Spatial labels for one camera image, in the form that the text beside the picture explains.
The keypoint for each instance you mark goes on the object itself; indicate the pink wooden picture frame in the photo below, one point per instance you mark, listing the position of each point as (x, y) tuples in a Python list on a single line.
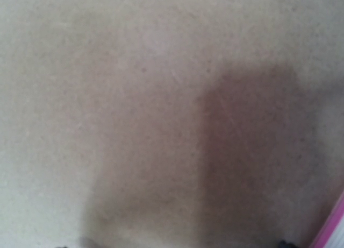
[(331, 235)]

